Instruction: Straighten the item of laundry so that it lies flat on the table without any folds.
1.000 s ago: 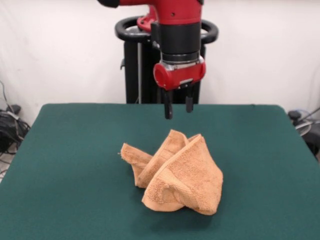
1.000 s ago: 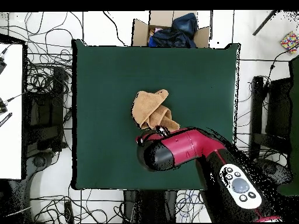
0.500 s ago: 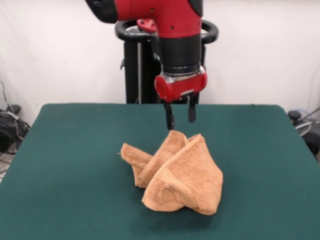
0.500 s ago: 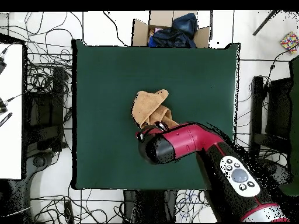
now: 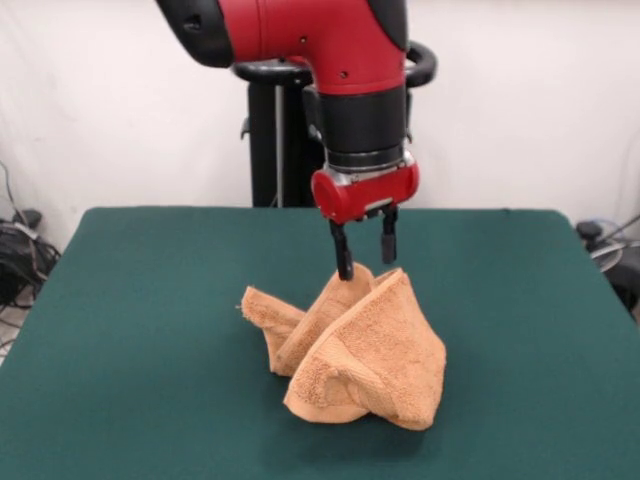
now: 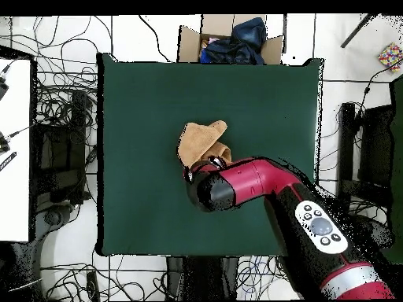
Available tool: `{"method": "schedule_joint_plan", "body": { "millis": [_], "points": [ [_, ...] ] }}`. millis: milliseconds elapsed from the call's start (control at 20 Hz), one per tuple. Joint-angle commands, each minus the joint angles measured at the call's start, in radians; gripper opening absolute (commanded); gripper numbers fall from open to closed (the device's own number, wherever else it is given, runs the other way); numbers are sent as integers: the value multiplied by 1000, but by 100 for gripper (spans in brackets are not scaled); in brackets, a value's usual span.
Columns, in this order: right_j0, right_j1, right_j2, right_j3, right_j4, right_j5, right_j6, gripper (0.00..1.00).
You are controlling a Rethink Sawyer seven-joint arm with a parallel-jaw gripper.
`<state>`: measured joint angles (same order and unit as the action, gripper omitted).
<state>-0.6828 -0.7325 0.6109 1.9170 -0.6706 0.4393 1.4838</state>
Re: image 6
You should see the orange terry towel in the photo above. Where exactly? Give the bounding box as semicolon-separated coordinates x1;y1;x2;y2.
176;120;233;169

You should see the dark green table cloth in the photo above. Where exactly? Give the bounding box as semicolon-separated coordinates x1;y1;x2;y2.
380;75;403;265
95;52;325;257

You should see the cardboard box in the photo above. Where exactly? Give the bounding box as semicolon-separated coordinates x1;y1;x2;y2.
177;13;286;65

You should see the pink and yellow garment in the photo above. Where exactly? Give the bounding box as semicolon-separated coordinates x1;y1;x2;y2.
201;36;221;50

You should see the dark blue garment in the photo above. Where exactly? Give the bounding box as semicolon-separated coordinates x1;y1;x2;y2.
199;17;268;65

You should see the black equipment stand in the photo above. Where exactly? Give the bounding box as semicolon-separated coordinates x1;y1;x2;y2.
335;101;394;216
31;90;97;215

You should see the black power strip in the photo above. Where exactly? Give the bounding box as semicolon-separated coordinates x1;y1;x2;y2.
85;270;101;302

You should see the white table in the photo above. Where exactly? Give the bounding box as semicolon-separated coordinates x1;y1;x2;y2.
0;57;32;243

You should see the black ribbed strip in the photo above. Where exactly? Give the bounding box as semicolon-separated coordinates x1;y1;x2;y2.
0;151;17;172

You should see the black metal bar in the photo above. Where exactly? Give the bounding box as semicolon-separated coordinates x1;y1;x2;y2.
339;13;377;49

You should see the black connector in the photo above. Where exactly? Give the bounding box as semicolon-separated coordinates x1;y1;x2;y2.
0;131;13;155

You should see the multicoloured patterned bundle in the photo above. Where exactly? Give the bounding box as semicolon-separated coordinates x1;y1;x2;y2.
377;42;403;73

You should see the black device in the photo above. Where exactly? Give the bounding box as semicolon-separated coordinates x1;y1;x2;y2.
0;75;10;101

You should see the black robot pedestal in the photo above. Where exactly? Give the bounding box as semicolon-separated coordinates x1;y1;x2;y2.
165;256;239;301

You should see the blue and black cable tangle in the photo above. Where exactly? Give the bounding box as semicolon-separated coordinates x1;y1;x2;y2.
236;255;295;300

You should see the long black cable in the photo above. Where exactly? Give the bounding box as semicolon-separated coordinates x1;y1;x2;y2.
138;14;172;63

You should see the black cable with plug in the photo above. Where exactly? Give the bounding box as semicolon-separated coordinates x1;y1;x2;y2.
353;61;403;127

